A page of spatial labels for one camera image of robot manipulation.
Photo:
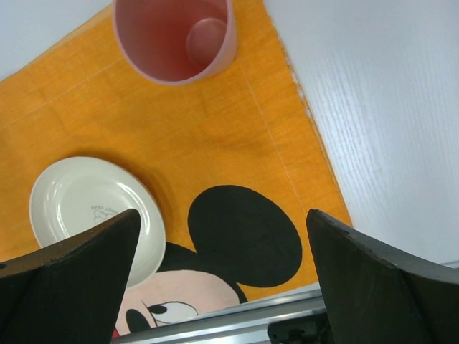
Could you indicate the cream round plate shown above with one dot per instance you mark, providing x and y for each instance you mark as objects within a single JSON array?
[{"x": 77, "y": 193}]

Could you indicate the pink plastic cup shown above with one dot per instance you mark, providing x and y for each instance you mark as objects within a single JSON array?
[{"x": 176, "y": 42}]

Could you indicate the aluminium mounting rail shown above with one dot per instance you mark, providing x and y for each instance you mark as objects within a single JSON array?
[{"x": 246, "y": 323}]

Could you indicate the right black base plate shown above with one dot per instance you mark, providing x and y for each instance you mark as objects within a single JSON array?
[{"x": 303, "y": 330}]

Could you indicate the orange cartoon placemat cloth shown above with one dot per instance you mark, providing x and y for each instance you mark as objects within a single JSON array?
[{"x": 233, "y": 163}]

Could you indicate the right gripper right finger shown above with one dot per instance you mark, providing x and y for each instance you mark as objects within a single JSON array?
[{"x": 376, "y": 293}]

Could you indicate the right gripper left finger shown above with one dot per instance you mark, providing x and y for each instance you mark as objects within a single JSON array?
[{"x": 71, "y": 291}]

